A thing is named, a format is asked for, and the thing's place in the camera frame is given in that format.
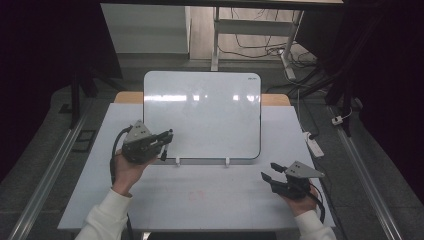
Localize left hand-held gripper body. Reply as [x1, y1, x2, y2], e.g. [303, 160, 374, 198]
[121, 119, 160, 164]

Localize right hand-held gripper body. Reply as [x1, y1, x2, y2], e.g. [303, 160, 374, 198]
[271, 160, 326, 200]

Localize white whiteboard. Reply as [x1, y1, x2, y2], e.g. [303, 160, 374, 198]
[142, 70, 263, 161]

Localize person's right hand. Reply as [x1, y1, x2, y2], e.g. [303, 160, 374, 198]
[281, 186, 320, 218]

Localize person's left hand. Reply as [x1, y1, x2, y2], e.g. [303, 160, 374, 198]
[111, 149, 158, 198]

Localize white power strip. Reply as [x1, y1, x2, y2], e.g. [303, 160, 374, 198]
[303, 131, 325, 158]

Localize wooden board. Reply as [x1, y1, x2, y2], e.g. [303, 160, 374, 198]
[114, 92, 292, 107]

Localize black metal stand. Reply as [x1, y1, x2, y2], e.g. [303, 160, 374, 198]
[69, 56, 101, 129]
[293, 19, 378, 138]

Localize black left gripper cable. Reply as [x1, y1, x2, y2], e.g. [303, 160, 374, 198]
[109, 125, 135, 240]

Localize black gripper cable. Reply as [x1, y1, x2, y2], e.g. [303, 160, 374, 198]
[308, 182, 326, 224]
[109, 125, 135, 240]

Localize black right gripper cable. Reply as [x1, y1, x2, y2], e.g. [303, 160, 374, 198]
[308, 182, 326, 224]

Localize black floor frame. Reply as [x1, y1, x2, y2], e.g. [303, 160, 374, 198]
[71, 129, 98, 154]

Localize aluminium rail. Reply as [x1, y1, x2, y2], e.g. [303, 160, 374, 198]
[328, 106, 404, 240]
[8, 109, 90, 240]

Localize tangle of black floor cables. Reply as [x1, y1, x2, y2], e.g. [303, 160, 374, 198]
[218, 8, 321, 69]

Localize white desk frame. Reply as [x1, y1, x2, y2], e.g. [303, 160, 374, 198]
[210, 6, 305, 81]

